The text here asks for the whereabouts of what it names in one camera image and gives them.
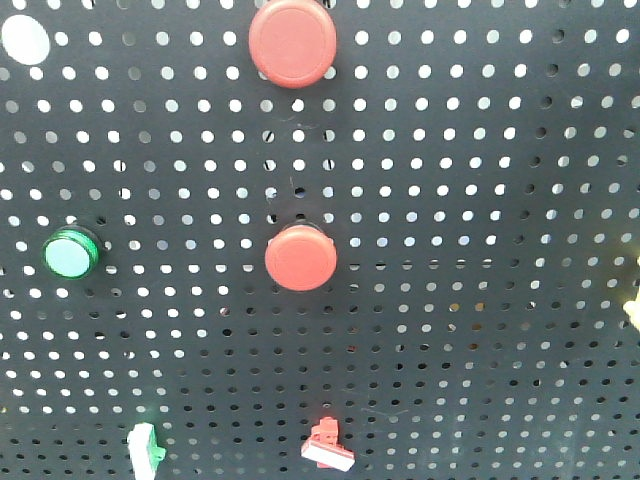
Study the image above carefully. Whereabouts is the lower red mushroom button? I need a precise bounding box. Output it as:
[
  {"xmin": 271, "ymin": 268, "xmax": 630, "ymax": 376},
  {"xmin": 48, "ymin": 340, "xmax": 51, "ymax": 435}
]
[{"xmin": 265, "ymin": 224, "xmax": 338, "ymax": 291}]

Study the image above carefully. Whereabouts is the red mushroom button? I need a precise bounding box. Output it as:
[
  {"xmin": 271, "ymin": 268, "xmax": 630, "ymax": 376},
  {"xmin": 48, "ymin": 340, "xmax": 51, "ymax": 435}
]
[
  {"xmin": 249, "ymin": 0, "xmax": 337, "ymax": 89},
  {"xmin": 265, "ymin": 224, "xmax": 338, "ymax": 291}
]

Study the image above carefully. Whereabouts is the black perforated pegboard panel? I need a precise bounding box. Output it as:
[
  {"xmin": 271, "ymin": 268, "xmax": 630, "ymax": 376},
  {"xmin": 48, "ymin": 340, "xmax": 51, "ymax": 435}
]
[{"xmin": 1, "ymin": 1, "xmax": 639, "ymax": 479}]

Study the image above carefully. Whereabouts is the upper red mushroom button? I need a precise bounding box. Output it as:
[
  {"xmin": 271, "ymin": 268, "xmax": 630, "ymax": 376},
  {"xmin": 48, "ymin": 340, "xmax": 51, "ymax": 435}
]
[{"xmin": 249, "ymin": 0, "xmax": 337, "ymax": 89}]

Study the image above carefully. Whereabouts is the green round push button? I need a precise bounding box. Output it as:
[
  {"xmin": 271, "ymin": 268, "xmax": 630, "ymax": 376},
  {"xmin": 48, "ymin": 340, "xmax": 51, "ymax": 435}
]
[{"xmin": 42, "ymin": 225, "xmax": 103, "ymax": 280}]

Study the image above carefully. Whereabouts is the grey round panel plug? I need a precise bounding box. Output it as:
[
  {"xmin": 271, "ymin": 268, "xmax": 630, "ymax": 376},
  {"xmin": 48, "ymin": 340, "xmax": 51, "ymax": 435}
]
[{"xmin": 1, "ymin": 14, "xmax": 51, "ymax": 66}]

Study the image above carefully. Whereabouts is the red rotary knob switch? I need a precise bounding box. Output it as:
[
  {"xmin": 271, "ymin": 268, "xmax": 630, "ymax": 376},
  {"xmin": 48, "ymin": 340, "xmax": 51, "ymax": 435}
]
[{"xmin": 300, "ymin": 416, "xmax": 355, "ymax": 472}]

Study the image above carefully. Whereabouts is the green white rotary knob switch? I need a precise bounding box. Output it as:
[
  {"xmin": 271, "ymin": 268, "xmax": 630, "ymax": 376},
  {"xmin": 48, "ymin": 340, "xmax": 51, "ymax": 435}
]
[{"xmin": 127, "ymin": 422, "xmax": 166, "ymax": 480}]

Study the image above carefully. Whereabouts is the yellow toggle handle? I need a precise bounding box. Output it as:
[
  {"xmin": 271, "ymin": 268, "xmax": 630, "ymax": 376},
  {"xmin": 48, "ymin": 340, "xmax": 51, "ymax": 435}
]
[{"xmin": 622, "ymin": 289, "xmax": 640, "ymax": 331}]

